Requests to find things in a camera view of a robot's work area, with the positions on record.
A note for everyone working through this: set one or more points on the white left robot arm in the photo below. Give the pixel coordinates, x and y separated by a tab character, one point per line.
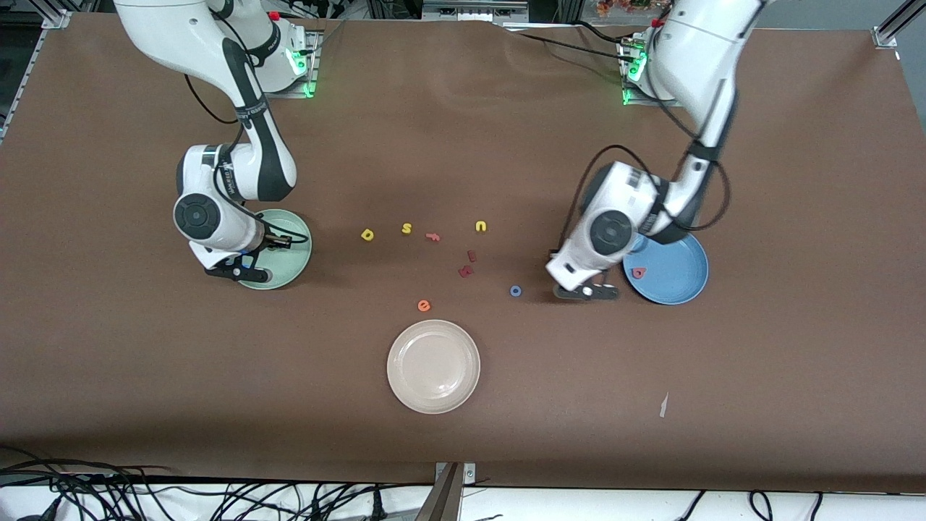
694	51

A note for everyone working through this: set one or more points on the blue plate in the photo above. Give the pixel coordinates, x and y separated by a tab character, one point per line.
673	282

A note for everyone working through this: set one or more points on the aluminium frame profile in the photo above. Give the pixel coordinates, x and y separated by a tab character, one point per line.
886	32

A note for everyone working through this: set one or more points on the grey equipment box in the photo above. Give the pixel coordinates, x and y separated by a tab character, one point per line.
470	11

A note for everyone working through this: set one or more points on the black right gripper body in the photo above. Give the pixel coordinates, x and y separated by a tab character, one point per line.
265	244

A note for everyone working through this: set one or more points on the orange artificial flowers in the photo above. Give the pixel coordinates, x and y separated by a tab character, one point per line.
615	7

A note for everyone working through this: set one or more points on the metal table edge bracket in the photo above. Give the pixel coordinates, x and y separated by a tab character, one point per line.
448	496

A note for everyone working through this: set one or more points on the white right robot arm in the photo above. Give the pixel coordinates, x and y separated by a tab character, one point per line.
166	29

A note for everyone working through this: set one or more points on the aluminium side rail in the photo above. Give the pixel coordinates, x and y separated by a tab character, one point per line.
56	18

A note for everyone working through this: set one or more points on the green plate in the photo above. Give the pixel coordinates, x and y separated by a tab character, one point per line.
293	264

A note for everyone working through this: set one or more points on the beige plate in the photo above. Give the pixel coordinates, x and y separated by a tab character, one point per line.
434	365

